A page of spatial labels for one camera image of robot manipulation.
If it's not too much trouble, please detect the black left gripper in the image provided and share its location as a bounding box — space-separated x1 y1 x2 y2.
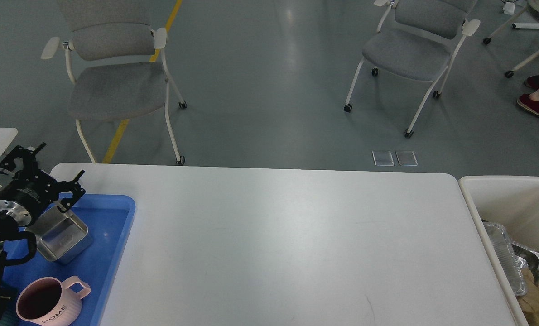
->
0 142 86 227

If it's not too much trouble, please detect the stainless steel rectangular box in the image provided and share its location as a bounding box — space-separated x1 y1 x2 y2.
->
25 206 93 265

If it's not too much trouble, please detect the pink HOME mug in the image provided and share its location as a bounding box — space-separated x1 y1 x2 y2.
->
15 276 91 326

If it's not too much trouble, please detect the aluminium foil tray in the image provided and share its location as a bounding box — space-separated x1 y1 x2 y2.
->
483 221 528 297

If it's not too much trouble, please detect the brown paper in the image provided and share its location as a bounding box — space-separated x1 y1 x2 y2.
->
516 268 539 326

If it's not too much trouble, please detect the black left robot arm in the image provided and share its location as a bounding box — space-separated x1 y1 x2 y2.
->
0 143 85 320

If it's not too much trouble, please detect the blue plastic tray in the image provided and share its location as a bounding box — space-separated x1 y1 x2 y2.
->
3 194 135 326

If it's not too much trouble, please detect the grey chair left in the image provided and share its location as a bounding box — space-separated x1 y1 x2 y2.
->
40 0 187 165

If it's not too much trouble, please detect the grey chair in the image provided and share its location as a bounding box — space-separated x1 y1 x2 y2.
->
40 0 187 165
343 0 481 138

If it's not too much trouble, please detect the left floor socket plate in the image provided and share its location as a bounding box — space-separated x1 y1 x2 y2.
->
372 151 395 167

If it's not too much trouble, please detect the floor socket plate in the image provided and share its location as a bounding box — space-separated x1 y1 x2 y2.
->
395 150 418 166
372 151 395 167

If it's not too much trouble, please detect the right floor socket plate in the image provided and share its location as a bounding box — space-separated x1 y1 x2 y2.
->
395 150 418 166

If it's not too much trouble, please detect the grey chair right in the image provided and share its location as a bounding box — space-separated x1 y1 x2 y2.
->
343 0 481 138

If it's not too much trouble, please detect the white plastic bin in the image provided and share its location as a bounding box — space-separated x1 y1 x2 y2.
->
459 176 539 326

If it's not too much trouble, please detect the foil tray in bin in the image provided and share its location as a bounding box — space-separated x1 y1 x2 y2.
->
511 240 539 285

